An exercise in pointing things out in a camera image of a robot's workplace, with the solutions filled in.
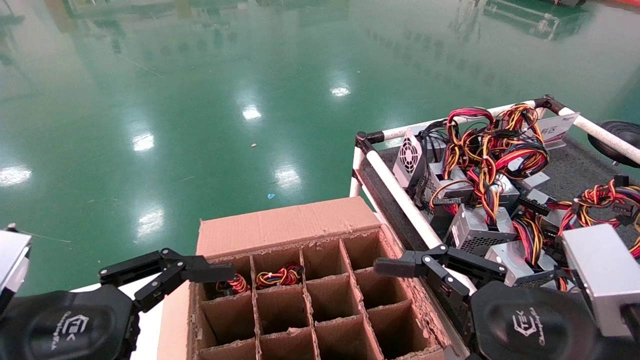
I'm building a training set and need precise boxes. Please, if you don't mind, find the brown cardboard divider grid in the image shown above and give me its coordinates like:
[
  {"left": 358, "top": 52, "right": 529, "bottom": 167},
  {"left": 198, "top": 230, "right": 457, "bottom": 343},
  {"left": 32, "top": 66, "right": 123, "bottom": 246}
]
[{"left": 192, "top": 227, "right": 441, "bottom": 360}]

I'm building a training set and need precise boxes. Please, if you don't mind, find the small white power supply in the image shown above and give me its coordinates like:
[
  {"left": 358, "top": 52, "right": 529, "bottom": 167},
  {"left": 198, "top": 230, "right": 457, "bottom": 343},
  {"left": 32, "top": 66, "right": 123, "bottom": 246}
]
[{"left": 517, "top": 171, "right": 551, "bottom": 193}]

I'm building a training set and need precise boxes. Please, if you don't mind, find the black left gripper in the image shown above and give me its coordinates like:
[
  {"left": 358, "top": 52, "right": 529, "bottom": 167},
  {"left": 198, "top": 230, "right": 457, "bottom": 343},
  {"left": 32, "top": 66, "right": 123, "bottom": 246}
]
[{"left": 0, "top": 248, "right": 236, "bottom": 360}]

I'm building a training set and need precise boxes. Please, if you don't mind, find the silver power supply with fan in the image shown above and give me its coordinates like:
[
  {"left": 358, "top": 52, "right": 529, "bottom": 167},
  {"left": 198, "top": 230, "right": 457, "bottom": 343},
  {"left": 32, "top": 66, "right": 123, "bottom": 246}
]
[{"left": 392, "top": 129, "right": 428, "bottom": 190}]

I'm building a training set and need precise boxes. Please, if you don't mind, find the white tube cart frame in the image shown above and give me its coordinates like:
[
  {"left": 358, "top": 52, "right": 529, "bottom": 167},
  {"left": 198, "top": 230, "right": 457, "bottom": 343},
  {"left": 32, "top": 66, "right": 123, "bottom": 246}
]
[{"left": 349, "top": 95, "right": 640, "bottom": 296}]

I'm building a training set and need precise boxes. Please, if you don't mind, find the silver power supply with cables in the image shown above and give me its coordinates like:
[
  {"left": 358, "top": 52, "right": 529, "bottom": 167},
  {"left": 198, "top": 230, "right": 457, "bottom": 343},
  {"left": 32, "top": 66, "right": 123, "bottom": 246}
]
[{"left": 255, "top": 262, "right": 304, "bottom": 290}]

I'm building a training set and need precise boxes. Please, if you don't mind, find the white sign with red text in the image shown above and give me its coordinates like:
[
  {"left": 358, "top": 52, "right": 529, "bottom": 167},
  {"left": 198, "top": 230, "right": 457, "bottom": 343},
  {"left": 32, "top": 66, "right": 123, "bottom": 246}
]
[{"left": 537, "top": 112, "right": 581, "bottom": 151}]

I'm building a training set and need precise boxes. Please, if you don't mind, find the flat silver power supply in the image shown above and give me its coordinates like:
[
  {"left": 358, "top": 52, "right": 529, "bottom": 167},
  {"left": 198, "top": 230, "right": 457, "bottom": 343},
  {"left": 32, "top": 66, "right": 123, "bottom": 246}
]
[{"left": 542, "top": 175, "right": 640, "bottom": 258}]

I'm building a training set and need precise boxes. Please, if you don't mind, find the black round wheel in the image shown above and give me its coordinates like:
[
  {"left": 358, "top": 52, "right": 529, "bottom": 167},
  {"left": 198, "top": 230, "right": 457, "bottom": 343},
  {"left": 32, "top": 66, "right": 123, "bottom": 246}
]
[{"left": 587, "top": 120, "right": 640, "bottom": 168}]

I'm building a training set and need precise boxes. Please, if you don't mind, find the silver power supply with mesh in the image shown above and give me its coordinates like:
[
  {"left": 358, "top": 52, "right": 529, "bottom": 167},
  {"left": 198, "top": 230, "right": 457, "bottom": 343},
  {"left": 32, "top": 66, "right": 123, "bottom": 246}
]
[
  {"left": 417, "top": 161, "right": 476, "bottom": 211},
  {"left": 445, "top": 204, "right": 518, "bottom": 257}
]

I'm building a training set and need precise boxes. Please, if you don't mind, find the brown cardboard box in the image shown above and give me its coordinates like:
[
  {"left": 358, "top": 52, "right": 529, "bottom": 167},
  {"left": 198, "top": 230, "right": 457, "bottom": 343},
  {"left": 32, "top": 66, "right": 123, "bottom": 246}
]
[{"left": 157, "top": 196, "right": 451, "bottom": 360}]

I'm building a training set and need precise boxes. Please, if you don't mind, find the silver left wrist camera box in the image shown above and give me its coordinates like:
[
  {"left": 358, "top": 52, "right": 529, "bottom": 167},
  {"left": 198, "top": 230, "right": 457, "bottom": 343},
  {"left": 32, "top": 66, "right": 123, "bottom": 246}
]
[{"left": 0, "top": 230, "right": 32, "bottom": 306}]

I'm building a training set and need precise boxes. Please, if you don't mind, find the power supply with coloured cables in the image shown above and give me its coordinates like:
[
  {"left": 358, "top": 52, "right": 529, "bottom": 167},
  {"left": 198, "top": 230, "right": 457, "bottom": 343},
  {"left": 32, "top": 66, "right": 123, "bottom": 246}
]
[{"left": 216, "top": 274, "right": 251, "bottom": 296}]

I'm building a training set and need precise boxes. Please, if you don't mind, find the red yellow cable bundle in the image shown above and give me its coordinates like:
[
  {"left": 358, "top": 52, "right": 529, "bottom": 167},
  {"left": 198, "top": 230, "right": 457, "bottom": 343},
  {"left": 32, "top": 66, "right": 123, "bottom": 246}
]
[{"left": 511, "top": 210, "right": 546, "bottom": 266}]

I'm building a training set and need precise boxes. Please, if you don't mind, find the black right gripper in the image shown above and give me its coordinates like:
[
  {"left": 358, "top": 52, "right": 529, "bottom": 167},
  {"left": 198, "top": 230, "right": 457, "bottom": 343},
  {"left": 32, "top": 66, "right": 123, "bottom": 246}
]
[{"left": 374, "top": 245, "right": 606, "bottom": 360}]

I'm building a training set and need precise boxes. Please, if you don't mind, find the dark grey power supply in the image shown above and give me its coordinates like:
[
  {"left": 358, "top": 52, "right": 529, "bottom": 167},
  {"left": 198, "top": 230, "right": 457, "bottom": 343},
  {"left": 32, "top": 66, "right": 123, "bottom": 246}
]
[{"left": 492, "top": 175, "right": 521, "bottom": 211}]

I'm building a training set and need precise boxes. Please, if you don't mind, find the red yellow black cable tangle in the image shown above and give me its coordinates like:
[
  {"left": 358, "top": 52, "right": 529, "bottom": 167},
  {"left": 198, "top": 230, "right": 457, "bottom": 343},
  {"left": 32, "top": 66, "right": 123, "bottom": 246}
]
[{"left": 442, "top": 102, "right": 551, "bottom": 226}]

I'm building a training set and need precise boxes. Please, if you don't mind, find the silver power supply black connector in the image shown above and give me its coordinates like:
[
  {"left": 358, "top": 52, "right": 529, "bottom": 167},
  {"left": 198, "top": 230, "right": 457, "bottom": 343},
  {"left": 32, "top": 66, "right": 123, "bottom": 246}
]
[{"left": 520, "top": 187, "right": 568, "bottom": 228}]

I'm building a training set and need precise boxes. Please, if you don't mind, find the black cable bundle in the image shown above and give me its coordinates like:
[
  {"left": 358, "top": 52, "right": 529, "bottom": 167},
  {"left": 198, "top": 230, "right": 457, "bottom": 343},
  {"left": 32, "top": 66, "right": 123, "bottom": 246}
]
[{"left": 419, "top": 119, "right": 451, "bottom": 148}]

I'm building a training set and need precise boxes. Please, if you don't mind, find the silver power supply with label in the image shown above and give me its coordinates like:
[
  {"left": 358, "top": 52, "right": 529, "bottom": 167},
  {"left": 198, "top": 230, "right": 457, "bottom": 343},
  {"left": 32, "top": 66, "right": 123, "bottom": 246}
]
[{"left": 482, "top": 240, "right": 558, "bottom": 288}]

